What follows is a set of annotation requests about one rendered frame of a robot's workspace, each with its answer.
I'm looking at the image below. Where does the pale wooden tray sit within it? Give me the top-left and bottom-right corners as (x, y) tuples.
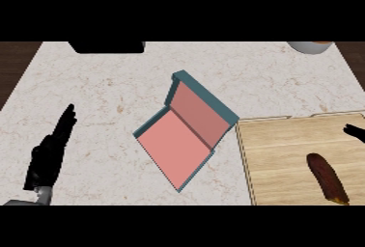
(236, 110), (365, 206)

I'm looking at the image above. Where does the pink and teal open box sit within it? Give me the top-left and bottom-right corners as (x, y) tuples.
(134, 69), (242, 194)

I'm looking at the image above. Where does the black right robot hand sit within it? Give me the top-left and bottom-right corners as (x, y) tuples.
(344, 123), (365, 145)

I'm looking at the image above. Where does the black appliance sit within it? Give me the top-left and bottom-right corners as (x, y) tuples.
(67, 41), (147, 55)

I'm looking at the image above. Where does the white cup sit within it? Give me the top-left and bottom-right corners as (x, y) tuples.
(287, 41), (338, 56)

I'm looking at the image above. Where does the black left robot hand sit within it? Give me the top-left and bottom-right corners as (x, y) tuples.
(21, 103), (79, 192)

